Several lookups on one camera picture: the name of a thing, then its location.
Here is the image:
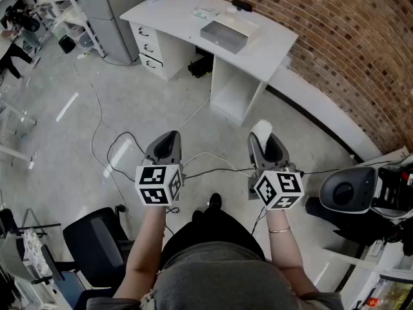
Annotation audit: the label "white cardboard box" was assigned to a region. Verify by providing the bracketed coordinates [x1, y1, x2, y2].
[199, 11, 261, 55]

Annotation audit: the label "person's grey shirt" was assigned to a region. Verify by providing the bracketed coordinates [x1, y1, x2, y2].
[86, 240, 345, 310]

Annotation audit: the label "black office chair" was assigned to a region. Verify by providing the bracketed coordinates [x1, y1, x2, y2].
[63, 205, 136, 290]

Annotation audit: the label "white desk with drawers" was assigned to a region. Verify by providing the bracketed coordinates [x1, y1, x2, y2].
[119, 0, 299, 126]

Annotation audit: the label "black metal frame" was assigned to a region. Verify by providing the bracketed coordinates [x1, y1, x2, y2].
[0, 207, 62, 238]

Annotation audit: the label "white shelf rack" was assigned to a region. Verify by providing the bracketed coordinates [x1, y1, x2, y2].
[22, 0, 107, 57]

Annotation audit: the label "grey metal cabinet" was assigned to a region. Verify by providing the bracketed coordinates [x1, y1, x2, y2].
[69, 0, 154, 66]

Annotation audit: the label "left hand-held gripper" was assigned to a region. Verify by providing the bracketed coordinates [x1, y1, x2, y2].
[134, 130, 187, 207]

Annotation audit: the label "person's black trousers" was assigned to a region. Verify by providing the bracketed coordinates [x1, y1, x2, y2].
[160, 205, 267, 269]

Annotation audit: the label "black case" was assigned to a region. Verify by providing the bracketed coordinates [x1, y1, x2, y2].
[231, 0, 253, 12]

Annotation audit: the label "white and black robot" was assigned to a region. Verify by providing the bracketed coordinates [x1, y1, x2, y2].
[305, 153, 413, 248]

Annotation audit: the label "short white cable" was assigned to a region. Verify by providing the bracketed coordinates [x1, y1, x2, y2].
[176, 97, 211, 132]

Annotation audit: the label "white green wet wipes pack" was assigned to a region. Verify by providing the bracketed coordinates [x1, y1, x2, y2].
[192, 6, 219, 21]

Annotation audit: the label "white desk drawer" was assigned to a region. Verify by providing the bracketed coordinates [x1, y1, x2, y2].
[130, 22, 159, 42]
[138, 53, 168, 78]
[134, 38, 161, 57]

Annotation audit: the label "person's right forearm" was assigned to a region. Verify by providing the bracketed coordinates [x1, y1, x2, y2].
[265, 208, 319, 298]

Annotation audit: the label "person's left forearm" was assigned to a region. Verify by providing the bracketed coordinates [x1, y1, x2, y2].
[112, 203, 167, 300]

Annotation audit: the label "black router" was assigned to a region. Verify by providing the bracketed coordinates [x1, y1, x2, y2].
[188, 55, 214, 79]

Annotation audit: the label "white table frame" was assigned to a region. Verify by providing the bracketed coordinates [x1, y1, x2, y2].
[0, 98, 38, 171]

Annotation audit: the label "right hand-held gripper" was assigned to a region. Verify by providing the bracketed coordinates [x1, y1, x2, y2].
[247, 131, 306, 211]

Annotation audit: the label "patterned white cloth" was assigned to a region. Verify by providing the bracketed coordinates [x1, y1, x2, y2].
[22, 227, 52, 277]

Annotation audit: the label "long white floor cable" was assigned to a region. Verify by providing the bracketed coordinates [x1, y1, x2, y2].
[73, 52, 104, 166]

